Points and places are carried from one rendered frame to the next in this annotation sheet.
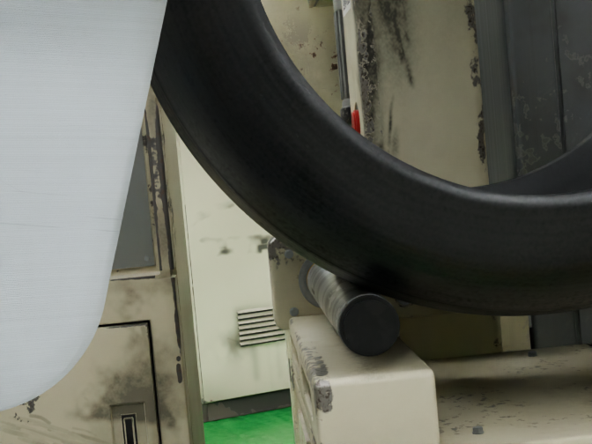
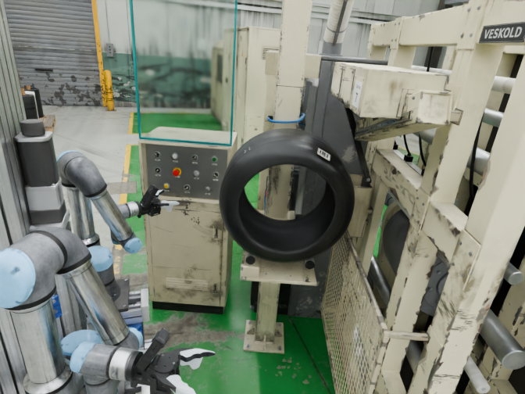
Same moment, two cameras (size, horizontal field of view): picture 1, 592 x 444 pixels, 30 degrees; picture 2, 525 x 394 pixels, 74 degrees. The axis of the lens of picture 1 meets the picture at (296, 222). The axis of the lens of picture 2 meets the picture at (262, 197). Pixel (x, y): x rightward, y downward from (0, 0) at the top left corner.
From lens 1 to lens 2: 0.99 m
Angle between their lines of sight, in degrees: 21
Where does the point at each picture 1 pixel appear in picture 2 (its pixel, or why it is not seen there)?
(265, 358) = not seen: hidden behind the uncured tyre
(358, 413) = (246, 271)
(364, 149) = (251, 241)
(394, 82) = (273, 192)
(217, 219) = (255, 120)
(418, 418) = (255, 274)
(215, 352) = not seen: hidden behind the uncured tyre
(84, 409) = (208, 225)
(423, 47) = (280, 188)
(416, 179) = (258, 246)
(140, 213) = not seen: hidden behind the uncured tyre
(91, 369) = (210, 219)
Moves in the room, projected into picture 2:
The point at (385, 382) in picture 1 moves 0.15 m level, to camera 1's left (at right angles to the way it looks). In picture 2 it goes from (251, 268) to (219, 264)
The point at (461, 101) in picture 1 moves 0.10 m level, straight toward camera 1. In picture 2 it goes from (285, 198) to (282, 205)
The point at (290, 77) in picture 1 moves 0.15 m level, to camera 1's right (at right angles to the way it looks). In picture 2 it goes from (242, 230) to (276, 234)
